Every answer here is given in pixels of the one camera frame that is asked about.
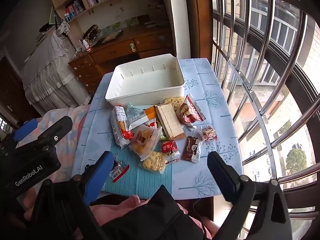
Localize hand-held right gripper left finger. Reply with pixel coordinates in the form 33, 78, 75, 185
32, 151, 115, 240

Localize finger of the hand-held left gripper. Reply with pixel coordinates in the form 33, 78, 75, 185
37, 116, 73, 151
12, 119, 39, 142

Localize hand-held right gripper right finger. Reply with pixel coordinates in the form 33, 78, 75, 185
207, 151, 293, 240

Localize red white biscuit packet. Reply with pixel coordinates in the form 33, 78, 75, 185
110, 105, 134, 148

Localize long beige cracker pack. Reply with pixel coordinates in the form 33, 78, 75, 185
155, 103, 186, 140

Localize white plastic bin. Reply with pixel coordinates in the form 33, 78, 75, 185
105, 53, 186, 106

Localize small clear red wrapper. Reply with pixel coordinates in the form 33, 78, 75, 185
110, 155, 130, 182

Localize floral blanket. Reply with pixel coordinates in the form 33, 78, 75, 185
17, 105, 90, 180

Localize person's pink pants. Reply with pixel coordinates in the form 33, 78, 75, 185
89, 194, 218, 240

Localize brown chocolate snack packet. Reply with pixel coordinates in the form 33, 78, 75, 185
180, 136, 202, 163

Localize small clear nut packet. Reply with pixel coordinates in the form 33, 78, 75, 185
199, 126, 218, 143

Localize clear puffed corn snack pack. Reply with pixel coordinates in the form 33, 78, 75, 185
139, 151, 167, 174
164, 97, 185, 112

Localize clear orange bread packet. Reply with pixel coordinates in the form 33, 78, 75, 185
129, 124, 163, 162

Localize small red candy packet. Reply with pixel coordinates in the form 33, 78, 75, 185
161, 140, 180, 157

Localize white lace cover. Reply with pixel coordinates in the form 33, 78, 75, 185
21, 22, 90, 105

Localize person's black jacket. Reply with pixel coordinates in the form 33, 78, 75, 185
90, 185, 215, 240

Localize red bread packet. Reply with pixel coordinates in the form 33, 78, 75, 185
176, 94, 207, 126

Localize light blue orange snack packet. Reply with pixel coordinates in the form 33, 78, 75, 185
125, 104, 158, 132

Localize tree outside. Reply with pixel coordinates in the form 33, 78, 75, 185
285, 149, 307, 177

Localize blue tree print tablecloth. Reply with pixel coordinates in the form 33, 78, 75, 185
71, 58, 244, 200

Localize metal window grille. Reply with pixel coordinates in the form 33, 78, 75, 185
210, 0, 320, 240

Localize wooden dresser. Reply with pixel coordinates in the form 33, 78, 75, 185
68, 26, 175, 95

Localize black patterned bag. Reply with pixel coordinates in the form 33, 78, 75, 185
82, 24, 102, 43

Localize wooden bookshelf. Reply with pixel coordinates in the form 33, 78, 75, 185
45, 0, 170, 30

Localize black cable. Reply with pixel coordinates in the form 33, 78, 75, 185
192, 197, 208, 240

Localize wooden window frame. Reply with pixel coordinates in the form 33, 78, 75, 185
186, 0, 213, 59

